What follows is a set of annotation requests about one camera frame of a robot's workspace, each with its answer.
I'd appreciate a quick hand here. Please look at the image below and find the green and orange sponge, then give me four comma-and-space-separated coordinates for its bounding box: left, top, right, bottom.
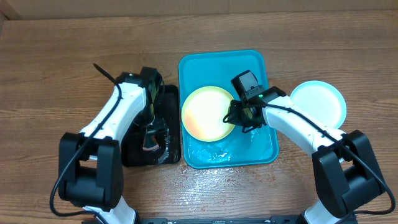
142, 135, 160, 151

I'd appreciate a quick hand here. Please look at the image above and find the green plate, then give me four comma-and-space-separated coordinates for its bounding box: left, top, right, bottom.
181, 86, 234, 142

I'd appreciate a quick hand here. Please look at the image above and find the light blue plate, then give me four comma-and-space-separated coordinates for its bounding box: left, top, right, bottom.
290, 80, 347, 129

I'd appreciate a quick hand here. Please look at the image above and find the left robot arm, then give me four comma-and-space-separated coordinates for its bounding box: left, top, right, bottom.
49, 65, 170, 223

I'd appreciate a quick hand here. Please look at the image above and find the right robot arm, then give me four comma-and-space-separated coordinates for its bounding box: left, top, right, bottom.
223, 70, 394, 223

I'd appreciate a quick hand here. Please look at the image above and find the black plastic tray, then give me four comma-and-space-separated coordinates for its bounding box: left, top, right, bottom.
121, 85, 181, 167

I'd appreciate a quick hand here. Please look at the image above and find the teal plastic tray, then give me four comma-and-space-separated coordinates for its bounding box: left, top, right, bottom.
178, 50, 279, 169

